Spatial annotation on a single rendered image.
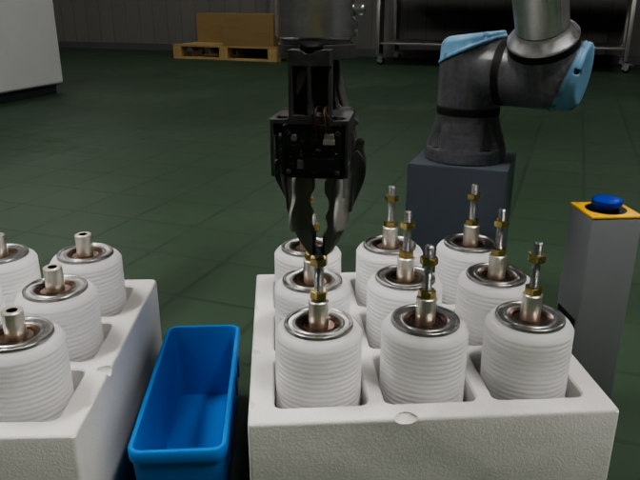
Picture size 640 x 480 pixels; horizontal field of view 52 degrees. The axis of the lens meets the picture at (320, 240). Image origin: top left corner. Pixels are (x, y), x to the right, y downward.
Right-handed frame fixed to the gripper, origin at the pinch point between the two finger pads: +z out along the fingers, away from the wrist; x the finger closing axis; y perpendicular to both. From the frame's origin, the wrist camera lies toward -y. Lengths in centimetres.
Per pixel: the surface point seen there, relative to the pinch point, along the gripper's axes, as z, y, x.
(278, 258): 10.3, -19.6, -8.5
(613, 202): 1.8, -24.7, 36.3
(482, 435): 19.2, 4.8, 17.9
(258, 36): 11, -609, -146
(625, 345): 35, -47, 49
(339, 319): 9.3, -0.3, 2.1
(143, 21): 2, -755, -326
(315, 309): 7.2, 1.7, -0.2
